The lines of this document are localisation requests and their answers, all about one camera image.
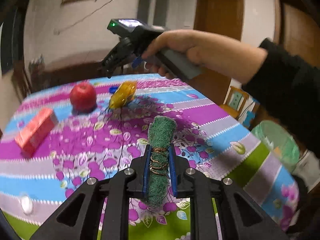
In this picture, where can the dark window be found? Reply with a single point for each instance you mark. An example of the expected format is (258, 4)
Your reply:
(12, 39)

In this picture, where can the dark wooden dining table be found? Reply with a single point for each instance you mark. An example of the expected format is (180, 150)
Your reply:
(69, 69)

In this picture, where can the green scouring pad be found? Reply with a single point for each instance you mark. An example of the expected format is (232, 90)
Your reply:
(160, 134)

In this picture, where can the green lined trash bin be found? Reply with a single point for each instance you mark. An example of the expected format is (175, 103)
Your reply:
(279, 141)

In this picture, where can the black sleeve right forearm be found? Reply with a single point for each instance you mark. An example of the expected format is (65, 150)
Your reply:
(288, 87)

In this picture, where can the yellow wrapper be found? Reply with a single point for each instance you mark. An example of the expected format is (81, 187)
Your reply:
(123, 95)

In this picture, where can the glass balcony door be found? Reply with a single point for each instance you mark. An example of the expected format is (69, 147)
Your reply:
(153, 12)

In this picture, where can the brown wooden door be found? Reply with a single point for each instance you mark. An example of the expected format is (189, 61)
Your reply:
(296, 31)
(224, 17)

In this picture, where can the floral striped tablecloth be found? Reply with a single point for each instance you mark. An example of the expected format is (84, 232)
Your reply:
(106, 141)

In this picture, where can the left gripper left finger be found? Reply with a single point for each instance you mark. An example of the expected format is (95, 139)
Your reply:
(99, 209)

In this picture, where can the white bottle cap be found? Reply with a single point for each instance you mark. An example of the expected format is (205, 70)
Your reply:
(26, 204)

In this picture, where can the small yellow wooden chair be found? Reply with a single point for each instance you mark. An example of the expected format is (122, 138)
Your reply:
(235, 102)

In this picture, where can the red apple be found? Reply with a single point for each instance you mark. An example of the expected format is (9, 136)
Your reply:
(83, 97)

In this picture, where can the blue bottle cap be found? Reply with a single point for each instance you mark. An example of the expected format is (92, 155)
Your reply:
(113, 89)

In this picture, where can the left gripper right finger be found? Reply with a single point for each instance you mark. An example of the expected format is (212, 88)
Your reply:
(219, 209)

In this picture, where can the red rectangular box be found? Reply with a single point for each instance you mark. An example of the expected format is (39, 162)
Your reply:
(33, 134)

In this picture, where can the right hand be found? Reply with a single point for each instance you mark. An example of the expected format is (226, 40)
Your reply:
(219, 53)

